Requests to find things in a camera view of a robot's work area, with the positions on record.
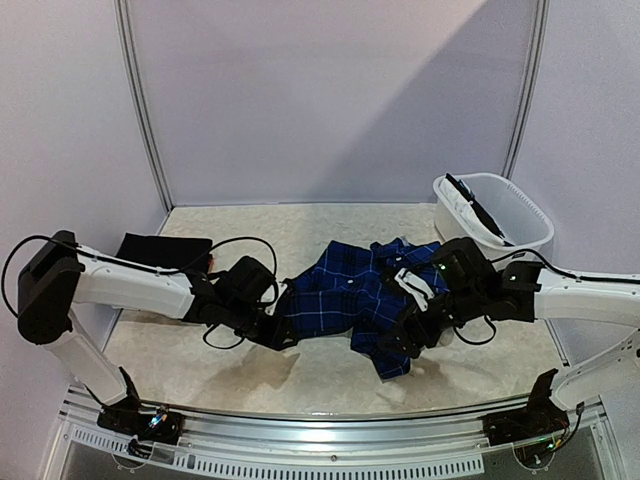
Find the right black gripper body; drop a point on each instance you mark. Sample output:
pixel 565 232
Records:
pixel 409 329

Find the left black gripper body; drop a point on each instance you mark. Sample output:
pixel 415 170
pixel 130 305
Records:
pixel 241 321

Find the black t-shirt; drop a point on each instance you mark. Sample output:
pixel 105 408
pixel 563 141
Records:
pixel 182 253

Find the blue plaid shirt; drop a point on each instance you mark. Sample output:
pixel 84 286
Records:
pixel 353 289

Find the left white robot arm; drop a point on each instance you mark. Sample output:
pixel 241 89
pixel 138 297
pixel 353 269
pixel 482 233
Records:
pixel 63 273

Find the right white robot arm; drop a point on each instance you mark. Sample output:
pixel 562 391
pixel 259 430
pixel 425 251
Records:
pixel 524 291

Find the white laundry basket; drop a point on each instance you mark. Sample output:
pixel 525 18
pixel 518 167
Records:
pixel 520 220

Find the white towel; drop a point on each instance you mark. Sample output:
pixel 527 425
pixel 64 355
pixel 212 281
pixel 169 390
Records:
pixel 462 205

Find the black garment in basket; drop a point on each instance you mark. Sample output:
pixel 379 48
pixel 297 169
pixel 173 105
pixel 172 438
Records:
pixel 480 210

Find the perforated metal front panel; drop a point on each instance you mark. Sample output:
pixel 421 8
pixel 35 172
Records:
pixel 91 454

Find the aluminium front rail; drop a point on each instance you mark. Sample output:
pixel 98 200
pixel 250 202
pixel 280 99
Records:
pixel 458 429

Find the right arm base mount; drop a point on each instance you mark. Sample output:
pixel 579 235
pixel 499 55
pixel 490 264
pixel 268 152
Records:
pixel 539 417

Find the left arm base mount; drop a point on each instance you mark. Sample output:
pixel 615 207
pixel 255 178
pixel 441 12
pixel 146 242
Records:
pixel 126 416

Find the right wall metal profile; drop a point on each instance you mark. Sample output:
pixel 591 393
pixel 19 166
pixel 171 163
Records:
pixel 531 69

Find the wall metal profile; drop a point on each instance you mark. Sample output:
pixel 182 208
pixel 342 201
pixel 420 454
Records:
pixel 531 69
pixel 140 105

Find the left wall metal profile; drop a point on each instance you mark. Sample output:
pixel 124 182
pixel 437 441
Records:
pixel 140 105

